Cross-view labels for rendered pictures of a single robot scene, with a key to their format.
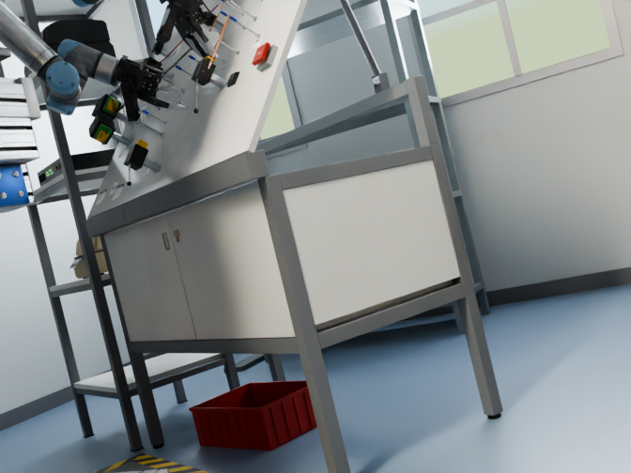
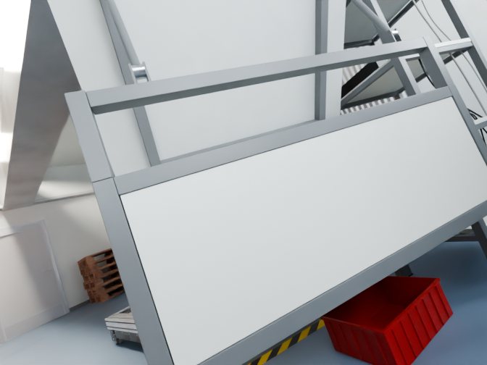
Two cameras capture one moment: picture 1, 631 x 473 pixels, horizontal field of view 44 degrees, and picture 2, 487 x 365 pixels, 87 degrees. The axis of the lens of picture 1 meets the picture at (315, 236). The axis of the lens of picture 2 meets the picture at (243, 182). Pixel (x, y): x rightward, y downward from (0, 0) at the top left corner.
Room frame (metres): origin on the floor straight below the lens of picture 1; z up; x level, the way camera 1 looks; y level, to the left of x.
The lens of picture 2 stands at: (2.61, -0.81, 0.64)
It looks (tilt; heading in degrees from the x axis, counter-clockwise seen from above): 7 degrees up; 105
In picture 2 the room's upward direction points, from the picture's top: 21 degrees counter-clockwise
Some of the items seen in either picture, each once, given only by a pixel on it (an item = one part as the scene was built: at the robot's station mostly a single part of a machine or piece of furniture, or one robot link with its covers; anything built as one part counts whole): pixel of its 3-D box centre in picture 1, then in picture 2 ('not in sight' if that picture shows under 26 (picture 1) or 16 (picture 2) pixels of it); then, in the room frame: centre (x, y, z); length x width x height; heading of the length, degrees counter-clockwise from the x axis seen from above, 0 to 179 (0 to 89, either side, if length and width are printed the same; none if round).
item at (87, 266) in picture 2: not in sight; (118, 269); (-2.31, 4.21, 0.50); 1.33 x 0.91 x 0.99; 62
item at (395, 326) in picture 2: (259, 414); (385, 315); (2.65, 0.33, 0.07); 0.39 x 0.29 x 0.14; 45
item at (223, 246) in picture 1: (225, 267); not in sight; (2.13, 0.26, 0.60); 0.55 x 0.03 x 0.39; 35
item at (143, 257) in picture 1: (147, 282); not in sight; (2.58, 0.58, 0.60); 0.55 x 0.02 x 0.39; 35
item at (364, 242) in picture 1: (265, 254); (300, 203); (2.53, 0.17, 0.60); 1.17 x 0.58 x 0.40; 35
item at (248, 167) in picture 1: (159, 202); not in sight; (2.34, 0.43, 0.83); 1.18 x 0.05 x 0.06; 35
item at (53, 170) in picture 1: (90, 166); (376, 77); (3.14, 0.82, 1.09); 0.35 x 0.33 x 0.07; 35
